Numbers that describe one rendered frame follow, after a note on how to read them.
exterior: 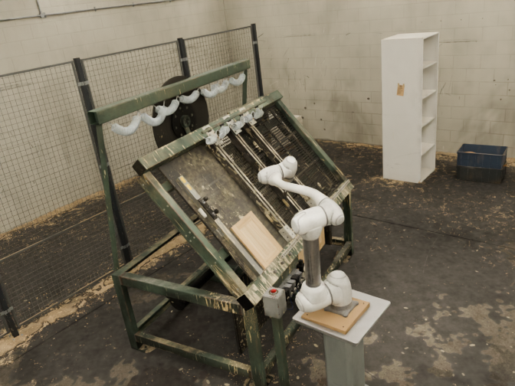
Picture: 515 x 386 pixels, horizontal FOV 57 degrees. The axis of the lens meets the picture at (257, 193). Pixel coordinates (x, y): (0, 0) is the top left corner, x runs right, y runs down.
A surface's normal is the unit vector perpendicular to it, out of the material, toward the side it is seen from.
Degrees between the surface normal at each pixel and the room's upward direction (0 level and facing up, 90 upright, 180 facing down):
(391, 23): 90
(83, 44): 90
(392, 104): 90
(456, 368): 0
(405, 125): 90
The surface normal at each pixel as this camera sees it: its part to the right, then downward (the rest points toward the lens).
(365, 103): -0.62, 0.37
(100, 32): 0.77, 0.16
